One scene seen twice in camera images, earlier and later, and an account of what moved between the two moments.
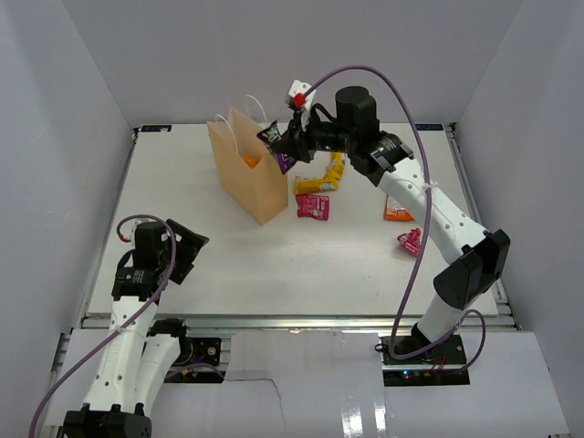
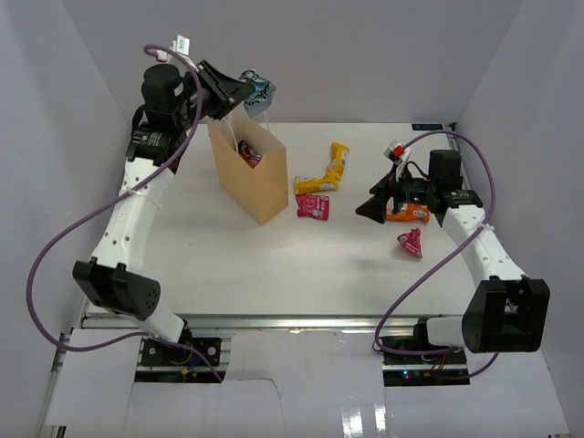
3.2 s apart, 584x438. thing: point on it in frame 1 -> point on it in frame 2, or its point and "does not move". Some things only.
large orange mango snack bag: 252,160 does not move
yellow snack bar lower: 315,185 does not move
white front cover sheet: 297,384 does not move
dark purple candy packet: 271,135 -> 250,155
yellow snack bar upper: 336,169 does not move
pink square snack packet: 313,205 does not move
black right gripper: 296,141 -> 376,207
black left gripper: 189,245 -> 225,91
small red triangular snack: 411,241 does not move
